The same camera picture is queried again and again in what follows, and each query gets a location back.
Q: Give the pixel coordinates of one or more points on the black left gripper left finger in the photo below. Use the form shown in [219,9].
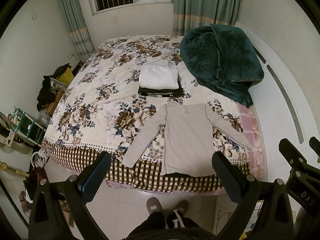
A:
[47,220]

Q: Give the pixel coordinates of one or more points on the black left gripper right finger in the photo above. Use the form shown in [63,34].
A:
[275,219]

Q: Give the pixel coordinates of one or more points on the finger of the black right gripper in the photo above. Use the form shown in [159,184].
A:
[314,143]
[291,154]

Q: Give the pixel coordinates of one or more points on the beige long sleeve shirt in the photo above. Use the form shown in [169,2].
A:
[188,139]

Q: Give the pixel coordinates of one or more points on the folded black clothes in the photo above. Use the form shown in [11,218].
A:
[160,92]

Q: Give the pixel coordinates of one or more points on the white bed headboard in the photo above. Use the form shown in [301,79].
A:
[282,110]

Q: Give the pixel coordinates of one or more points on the pink bed sheet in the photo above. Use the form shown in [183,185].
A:
[252,131]

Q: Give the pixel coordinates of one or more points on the wooden broom stick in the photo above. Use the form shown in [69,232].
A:
[5,167]

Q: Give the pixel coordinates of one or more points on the right grey shoe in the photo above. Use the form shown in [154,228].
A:
[182,206]

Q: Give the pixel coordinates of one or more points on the grey shoe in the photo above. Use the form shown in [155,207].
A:
[182,206]
[153,205]

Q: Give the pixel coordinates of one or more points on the electric fan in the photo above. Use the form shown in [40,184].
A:
[9,139]

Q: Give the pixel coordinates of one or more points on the green shelf rack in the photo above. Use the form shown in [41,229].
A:
[26,127]

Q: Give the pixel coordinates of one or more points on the left grey shoe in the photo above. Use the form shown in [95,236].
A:
[153,205]

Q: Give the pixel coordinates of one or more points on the floral bed blanket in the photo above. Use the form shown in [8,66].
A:
[102,111]

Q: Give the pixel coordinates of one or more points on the dark green plush blanket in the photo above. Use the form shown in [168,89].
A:
[223,59]

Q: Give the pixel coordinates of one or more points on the yellow box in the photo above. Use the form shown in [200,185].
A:
[67,77]

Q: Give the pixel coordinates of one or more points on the folded white towel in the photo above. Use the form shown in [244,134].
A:
[158,70]

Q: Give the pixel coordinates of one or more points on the right green curtain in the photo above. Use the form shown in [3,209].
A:
[189,14]

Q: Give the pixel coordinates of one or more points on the green curtain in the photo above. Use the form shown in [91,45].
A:
[189,14]
[77,28]

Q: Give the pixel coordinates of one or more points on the left green curtain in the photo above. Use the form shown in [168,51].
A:
[77,28]

